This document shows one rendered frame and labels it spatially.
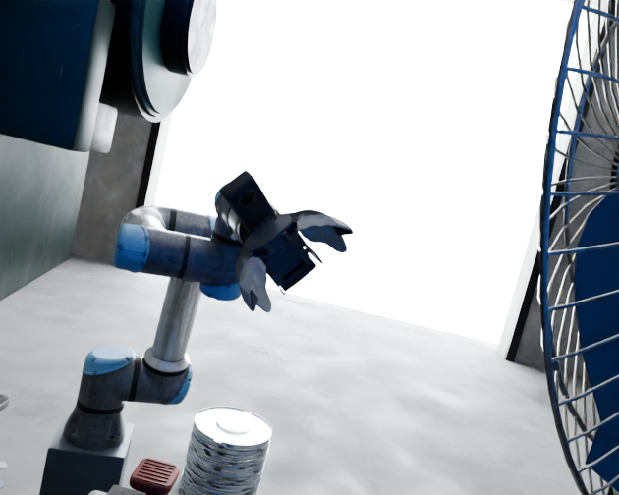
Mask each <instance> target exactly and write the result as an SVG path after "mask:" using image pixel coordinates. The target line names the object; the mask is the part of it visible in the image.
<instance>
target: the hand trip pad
mask: <svg viewBox="0 0 619 495"><path fill-rule="evenodd" d="M179 472H180V468H179V467H178V466H177V465H176V464H173V463H170V462H166V461H162V460H158V459H155V458H146V459H143V460H142V461H141V462H140V463H139V464H138V466H137V467H136V469H135V470H134V472H133V473H132V474H131V477H130V481H129V484H130V487H132V488H133V489H134V490H137V491H140V492H144V493H145V495H167V494H168V493H169V492H170V491H171V489H172V487H173V486H174V484H175V482H176V480H177V478H178V476H179Z"/></svg>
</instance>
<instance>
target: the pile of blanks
mask: <svg viewBox="0 0 619 495"><path fill-rule="evenodd" d="M269 444H270V440H269V442H268V443H266V444H265V445H263V446H261V447H258V448H253V449H235V448H230V447H229V446H228V447H224V446H221V445H218V444H215V443H213V442H211V441H209V440H207V439H205V438H204V437H202V436H201V435H200V434H199V433H198V432H197V431H196V429H195V426H194V424H193V429H192V433H191V438H190V443H189V447H188V453H187V456H186V461H185V465H184V469H183V472H182V478H181V483H180V488H179V489H180V494H181V495H257V493H258V489H259V485H260V482H261V478H262V473H263V470H264V465H265V460H266V456H267V454H268V451H269V448H268V447H269Z"/></svg>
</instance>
